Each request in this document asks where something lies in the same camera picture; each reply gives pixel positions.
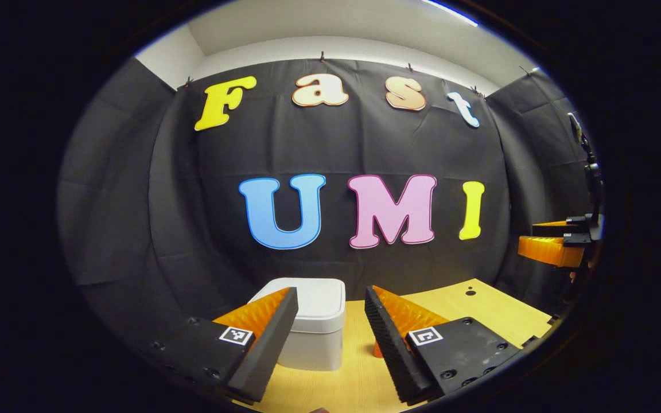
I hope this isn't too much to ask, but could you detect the wooden desktop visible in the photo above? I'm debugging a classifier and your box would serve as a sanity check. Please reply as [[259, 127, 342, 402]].
[[233, 279, 555, 413]]

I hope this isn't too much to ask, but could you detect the black backdrop cloth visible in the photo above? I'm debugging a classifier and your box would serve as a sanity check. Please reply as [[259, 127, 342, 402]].
[[58, 57, 601, 356]]

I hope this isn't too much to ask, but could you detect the white desktop garbage bin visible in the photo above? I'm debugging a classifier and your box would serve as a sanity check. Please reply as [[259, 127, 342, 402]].
[[247, 278, 347, 372]]

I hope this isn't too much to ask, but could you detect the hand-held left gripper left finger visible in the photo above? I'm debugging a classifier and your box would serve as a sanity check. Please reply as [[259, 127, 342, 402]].
[[150, 287, 300, 404]]

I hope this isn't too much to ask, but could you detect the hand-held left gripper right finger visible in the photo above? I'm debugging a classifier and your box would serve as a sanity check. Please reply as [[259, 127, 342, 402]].
[[364, 285, 529, 405]]

